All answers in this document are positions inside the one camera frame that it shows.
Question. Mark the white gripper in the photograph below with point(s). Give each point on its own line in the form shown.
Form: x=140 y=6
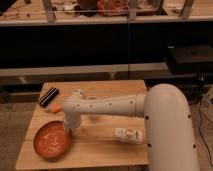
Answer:
x=71 y=122

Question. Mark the orange ceramic bowl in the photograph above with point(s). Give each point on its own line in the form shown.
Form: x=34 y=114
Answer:
x=52 y=140

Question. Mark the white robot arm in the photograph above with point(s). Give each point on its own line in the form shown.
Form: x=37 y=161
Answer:
x=168 y=124

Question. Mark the orange carrot toy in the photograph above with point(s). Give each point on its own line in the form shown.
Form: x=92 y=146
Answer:
x=55 y=108

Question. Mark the black striped block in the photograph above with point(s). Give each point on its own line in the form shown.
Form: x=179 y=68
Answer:
x=44 y=100

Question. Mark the white plastic bottle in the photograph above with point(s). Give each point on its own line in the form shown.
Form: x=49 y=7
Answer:
x=128 y=135

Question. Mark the grey metal shelf rack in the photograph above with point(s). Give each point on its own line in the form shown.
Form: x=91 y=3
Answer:
x=47 y=37

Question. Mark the black box on right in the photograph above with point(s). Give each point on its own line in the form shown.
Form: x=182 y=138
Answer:
x=190 y=59

